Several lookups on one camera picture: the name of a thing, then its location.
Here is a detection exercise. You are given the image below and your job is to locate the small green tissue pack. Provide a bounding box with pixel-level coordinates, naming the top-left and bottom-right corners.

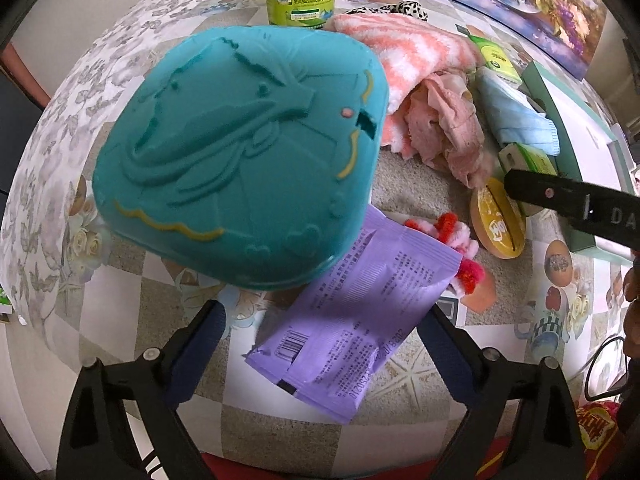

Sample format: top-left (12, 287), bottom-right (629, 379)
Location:
top-left (498, 143), bottom-right (556, 176)

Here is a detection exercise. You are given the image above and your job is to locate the blue face mask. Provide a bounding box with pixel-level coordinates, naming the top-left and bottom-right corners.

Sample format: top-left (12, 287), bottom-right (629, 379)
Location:
top-left (475, 66), bottom-right (560, 156)

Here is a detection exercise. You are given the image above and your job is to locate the red pink pipe cleaner toy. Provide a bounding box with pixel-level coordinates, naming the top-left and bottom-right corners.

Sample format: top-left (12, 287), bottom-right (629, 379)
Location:
top-left (404, 211), bottom-right (486, 298)

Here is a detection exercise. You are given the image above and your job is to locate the pale pink cloth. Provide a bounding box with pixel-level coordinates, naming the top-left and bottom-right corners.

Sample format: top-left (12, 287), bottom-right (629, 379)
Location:
top-left (401, 70), bottom-right (496, 188)

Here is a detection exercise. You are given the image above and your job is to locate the purple wet wipes packet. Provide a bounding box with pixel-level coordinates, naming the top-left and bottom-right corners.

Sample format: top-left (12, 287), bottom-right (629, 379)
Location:
top-left (245, 207), bottom-right (462, 424)

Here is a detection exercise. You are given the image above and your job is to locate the pink white striped towel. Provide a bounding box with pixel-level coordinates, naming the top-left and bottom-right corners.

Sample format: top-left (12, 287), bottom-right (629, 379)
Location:
top-left (323, 13), bottom-right (483, 159)

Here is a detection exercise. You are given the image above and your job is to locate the leopard print scrunchie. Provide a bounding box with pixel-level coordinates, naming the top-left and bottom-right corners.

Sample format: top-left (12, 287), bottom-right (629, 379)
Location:
top-left (347, 0), bottom-right (428, 22)

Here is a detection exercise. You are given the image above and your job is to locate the person's right hand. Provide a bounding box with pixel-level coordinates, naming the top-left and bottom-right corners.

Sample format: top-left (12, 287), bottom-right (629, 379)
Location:
top-left (624, 268), bottom-right (640, 359)

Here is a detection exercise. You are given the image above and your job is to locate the red printed bag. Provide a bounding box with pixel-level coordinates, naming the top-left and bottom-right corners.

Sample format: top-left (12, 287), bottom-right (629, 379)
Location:
top-left (576, 400), bottom-right (625, 480)

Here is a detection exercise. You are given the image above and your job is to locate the white teal-edged tray box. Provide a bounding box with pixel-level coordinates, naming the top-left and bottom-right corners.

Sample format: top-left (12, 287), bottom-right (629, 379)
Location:
top-left (522, 62), bottom-right (638, 263)

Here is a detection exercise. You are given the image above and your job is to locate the black cable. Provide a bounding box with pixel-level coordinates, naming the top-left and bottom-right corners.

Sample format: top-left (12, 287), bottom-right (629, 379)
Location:
top-left (583, 334), bottom-right (633, 403)

